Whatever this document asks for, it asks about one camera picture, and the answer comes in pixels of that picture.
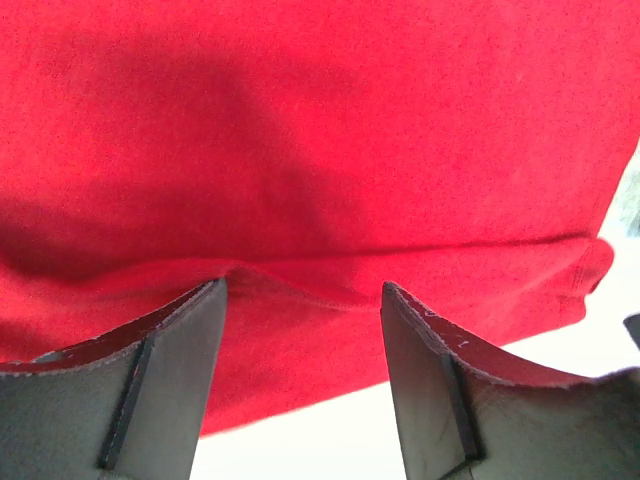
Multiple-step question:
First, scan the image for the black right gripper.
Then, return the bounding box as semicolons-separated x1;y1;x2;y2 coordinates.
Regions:
624;313;640;348

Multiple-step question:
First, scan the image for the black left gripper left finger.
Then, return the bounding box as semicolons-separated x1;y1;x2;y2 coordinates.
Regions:
1;280;227;479

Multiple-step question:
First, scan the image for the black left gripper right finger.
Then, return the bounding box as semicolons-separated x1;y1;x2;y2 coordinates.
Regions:
381;282;639;479

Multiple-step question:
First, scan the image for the red t shirt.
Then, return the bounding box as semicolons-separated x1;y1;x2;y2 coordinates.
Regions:
1;1;639;433

